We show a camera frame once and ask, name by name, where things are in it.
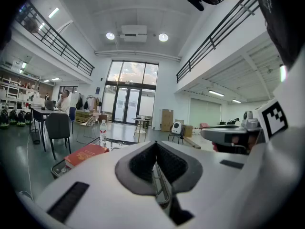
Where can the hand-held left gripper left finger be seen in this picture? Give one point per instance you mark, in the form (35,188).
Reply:
(100,199)

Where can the black balcony railing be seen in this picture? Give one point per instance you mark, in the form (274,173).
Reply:
(62,48)
(212,40)

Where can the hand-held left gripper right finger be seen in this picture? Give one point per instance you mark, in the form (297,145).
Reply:
(221,190)

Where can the small cardboard box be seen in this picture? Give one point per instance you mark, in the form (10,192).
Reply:
(187,130)

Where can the round ceiling light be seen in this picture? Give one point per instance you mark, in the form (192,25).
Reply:
(110,36)
(163,37)

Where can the white ceiling air conditioner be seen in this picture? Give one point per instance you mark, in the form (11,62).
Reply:
(133,32)

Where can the black and green device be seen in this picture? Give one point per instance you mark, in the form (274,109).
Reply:
(13,117)
(4,119)
(28,118)
(21,118)

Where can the black mesh waste bin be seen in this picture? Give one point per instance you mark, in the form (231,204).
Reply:
(35,136)

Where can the black head-worn camera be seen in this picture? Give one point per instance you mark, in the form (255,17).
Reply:
(196,2)

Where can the glass entrance door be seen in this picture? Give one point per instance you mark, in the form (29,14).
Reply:
(129,104)

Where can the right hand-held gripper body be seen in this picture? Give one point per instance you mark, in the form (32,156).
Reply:
(274,118)

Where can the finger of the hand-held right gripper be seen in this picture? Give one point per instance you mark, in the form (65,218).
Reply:
(221,132)

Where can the ceiling tube light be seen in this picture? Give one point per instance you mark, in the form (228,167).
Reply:
(236,101)
(216,93)
(53,12)

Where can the red hardcover book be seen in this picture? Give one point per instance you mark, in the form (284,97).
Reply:
(83,155)

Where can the blue chair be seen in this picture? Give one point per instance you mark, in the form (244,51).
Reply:
(72,113)

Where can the person's right hand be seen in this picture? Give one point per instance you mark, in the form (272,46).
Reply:
(234,140)

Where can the grey laptop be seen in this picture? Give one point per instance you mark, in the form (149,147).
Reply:
(50,105)

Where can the white shelving unit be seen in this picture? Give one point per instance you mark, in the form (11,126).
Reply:
(14,89)

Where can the person's black shirt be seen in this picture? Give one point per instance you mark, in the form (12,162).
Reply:
(283,20)

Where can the small round side table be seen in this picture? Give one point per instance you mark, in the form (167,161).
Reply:
(141,120)

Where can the tall cardboard box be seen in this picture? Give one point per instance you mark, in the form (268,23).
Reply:
(167,119)

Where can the white round-windowed carrier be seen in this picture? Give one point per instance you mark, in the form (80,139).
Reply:
(176,128)

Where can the dark grey chair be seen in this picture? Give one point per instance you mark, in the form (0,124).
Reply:
(57,128)

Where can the clear plastic water bottle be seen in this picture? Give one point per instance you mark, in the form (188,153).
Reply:
(103,132)

